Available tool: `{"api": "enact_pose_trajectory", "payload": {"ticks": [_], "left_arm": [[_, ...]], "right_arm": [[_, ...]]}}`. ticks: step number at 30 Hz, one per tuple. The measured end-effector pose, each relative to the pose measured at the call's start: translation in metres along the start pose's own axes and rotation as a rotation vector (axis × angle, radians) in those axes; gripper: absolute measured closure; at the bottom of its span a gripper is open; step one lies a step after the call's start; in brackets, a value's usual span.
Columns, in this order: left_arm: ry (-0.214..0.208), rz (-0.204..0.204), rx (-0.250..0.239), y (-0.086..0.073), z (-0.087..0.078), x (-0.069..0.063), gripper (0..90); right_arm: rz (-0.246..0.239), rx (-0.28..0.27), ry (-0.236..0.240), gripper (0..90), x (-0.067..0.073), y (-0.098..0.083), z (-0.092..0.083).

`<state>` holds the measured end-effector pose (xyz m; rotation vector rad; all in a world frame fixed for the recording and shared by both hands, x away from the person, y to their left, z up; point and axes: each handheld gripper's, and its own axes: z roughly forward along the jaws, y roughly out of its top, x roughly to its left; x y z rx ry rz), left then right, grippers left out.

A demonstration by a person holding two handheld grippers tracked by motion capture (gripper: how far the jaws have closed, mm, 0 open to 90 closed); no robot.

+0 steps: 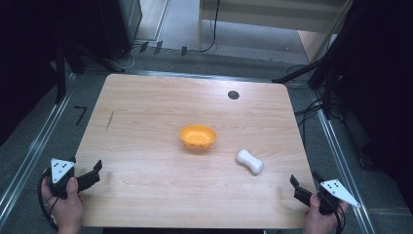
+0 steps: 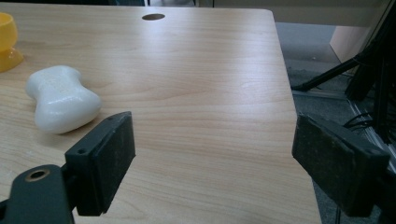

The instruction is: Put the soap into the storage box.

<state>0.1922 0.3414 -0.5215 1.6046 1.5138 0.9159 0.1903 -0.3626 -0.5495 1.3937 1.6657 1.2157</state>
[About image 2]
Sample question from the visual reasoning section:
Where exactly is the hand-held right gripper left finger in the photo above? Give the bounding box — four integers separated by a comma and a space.
64, 110, 137, 217

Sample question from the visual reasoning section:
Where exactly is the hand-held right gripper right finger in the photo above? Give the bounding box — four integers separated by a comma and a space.
291, 113, 391, 218

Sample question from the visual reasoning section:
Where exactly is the white bone-shaped ceramic rest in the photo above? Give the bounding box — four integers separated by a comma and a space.
25, 64, 103, 135

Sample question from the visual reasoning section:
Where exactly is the black tripod stand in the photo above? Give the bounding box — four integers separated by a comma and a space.
290, 0, 396, 145

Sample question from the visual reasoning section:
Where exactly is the beige cabinet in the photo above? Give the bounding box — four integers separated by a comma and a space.
329, 25, 372, 63

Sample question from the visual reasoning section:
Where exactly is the yellow plastic cup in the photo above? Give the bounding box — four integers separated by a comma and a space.
0, 11, 25, 74

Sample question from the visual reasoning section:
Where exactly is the black cable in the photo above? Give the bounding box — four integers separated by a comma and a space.
343, 111, 375, 130

